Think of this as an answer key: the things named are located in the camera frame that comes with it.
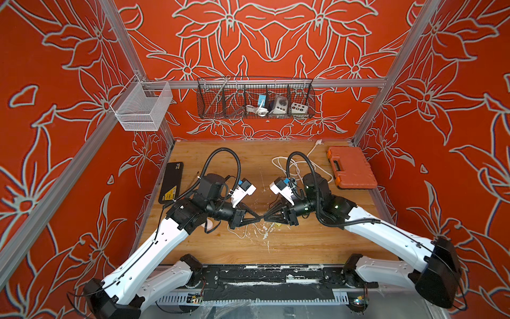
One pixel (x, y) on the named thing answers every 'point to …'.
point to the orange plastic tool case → (350, 168)
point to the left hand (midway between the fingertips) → (258, 218)
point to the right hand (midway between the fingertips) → (265, 221)
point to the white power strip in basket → (281, 105)
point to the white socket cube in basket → (299, 109)
